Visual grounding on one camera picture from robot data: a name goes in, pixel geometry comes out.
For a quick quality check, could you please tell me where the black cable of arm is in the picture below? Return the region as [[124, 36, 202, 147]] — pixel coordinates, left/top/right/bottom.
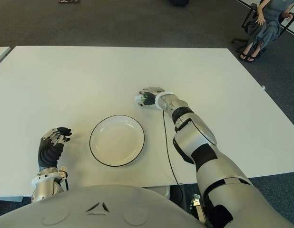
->
[[62, 174, 70, 191], [162, 110, 180, 186]]

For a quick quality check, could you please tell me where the seated person in grey dress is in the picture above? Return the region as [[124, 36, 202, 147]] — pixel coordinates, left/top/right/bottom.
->
[[239, 0, 293, 63]]

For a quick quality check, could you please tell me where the white pedestal base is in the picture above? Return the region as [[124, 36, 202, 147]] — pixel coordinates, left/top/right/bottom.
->
[[147, 185, 171, 199]]

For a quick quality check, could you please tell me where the white plate with black rim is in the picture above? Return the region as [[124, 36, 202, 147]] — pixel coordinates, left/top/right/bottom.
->
[[89, 115, 146, 167]]

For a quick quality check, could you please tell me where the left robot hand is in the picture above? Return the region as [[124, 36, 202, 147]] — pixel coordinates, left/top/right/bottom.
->
[[38, 127, 73, 171]]

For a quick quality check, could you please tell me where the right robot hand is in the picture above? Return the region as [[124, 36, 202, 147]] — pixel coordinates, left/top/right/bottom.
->
[[137, 86, 166, 107]]

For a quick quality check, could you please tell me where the white side table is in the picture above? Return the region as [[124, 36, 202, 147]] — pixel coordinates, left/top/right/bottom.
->
[[0, 47, 10, 68]]

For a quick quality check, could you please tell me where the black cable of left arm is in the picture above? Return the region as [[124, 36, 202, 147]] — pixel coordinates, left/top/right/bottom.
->
[[62, 174, 70, 191]]

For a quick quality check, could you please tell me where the green toothpaste tube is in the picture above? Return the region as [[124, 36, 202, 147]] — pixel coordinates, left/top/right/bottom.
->
[[134, 94, 147, 105]]

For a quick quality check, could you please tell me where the grey robot torso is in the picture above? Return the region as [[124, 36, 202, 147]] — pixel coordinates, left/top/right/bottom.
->
[[0, 184, 203, 228]]

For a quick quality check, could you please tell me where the metal bracket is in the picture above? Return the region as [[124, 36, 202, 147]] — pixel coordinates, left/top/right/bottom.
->
[[189, 193, 206, 224]]

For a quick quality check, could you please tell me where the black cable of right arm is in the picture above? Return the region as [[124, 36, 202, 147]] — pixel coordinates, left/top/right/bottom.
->
[[162, 110, 180, 186]]

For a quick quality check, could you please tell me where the seated person on chair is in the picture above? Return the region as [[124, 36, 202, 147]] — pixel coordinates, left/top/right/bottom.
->
[[231, 3, 294, 54]]

